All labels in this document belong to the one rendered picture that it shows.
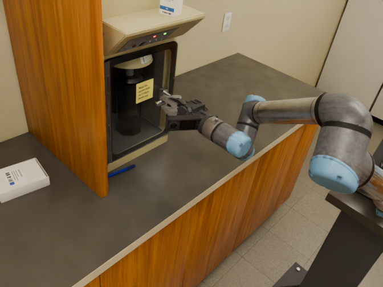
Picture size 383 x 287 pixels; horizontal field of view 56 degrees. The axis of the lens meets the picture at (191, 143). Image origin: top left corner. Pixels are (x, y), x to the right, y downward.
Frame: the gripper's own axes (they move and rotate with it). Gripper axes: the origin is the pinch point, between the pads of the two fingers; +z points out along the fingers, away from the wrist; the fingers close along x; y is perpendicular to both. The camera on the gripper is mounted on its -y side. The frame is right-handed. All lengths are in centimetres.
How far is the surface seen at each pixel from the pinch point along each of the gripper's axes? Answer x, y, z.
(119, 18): 30.7, -16.4, 3.0
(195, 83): -25, 59, 33
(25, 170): -23, -42, 20
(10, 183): -23, -49, 17
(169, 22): 30.8, -5.8, -5.9
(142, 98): 1.3, -5.6, 4.0
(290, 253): -118, 84, -44
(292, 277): -117, 69, -54
